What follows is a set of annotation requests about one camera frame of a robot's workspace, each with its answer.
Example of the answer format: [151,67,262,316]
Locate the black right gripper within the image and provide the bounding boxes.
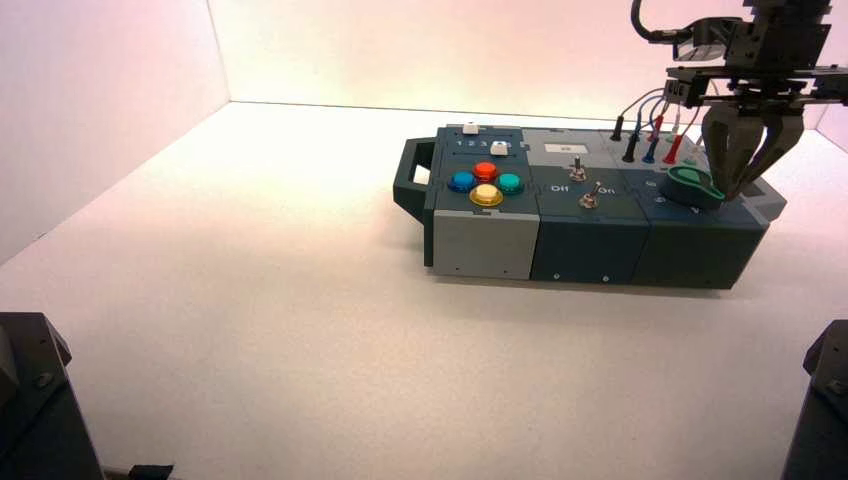
[665,0,848,200]

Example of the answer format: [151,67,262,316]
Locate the green pointer knob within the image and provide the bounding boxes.
[664,165,726,211]

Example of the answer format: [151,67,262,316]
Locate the dark teal grey control box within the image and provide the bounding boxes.
[392,123,788,291]

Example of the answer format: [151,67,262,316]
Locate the yellow round push button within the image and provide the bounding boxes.
[468,183,505,209]

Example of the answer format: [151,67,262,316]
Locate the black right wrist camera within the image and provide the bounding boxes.
[674,18,730,62]

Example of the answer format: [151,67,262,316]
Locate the black jumper cable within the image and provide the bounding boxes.
[619,87,668,122]

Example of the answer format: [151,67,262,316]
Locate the black camera cable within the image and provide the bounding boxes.
[630,0,690,45]

